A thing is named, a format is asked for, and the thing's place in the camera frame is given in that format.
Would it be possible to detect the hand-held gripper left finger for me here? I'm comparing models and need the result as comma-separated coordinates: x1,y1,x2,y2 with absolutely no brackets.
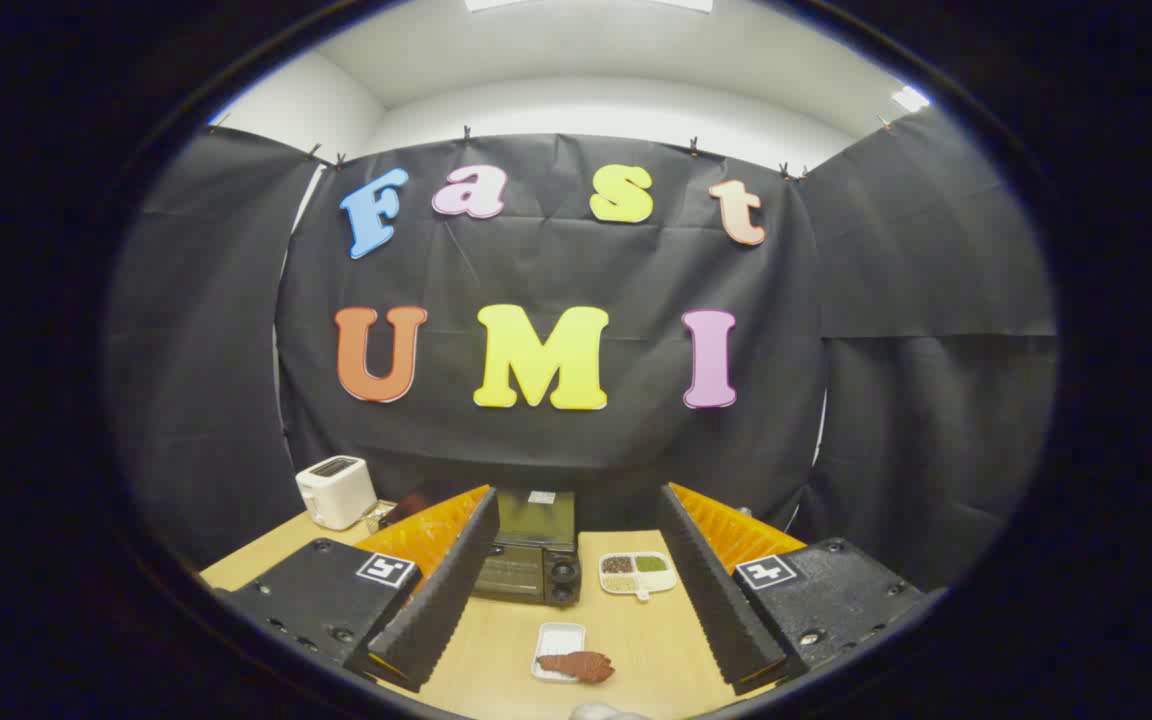
216,485,500,693

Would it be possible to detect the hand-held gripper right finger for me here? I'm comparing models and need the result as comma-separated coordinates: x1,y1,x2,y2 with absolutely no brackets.
658,483,927,696

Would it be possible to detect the black toaster oven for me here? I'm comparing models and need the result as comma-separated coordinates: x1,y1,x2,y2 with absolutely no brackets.
471,488,583,608

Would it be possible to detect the reddish brown meat piece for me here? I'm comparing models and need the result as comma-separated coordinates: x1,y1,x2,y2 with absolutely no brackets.
537,651,616,685

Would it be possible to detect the white bread toaster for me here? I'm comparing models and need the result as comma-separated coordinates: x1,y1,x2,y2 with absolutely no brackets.
295,455,378,531

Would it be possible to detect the white divided dish with grains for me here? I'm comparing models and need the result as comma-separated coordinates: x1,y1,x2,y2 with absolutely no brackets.
598,551,678,602

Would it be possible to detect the white ribbed tray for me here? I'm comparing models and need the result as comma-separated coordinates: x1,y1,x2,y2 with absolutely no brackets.
532,622,587,683

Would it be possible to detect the black backdrop cloth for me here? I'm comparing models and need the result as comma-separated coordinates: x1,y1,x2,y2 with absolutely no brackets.
106,110,1059,591

